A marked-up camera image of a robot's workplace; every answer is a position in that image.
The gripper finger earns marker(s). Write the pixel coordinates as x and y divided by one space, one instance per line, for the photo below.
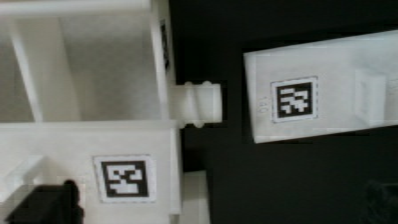
50 206

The white cabinet body box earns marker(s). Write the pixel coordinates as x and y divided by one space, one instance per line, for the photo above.
93 55

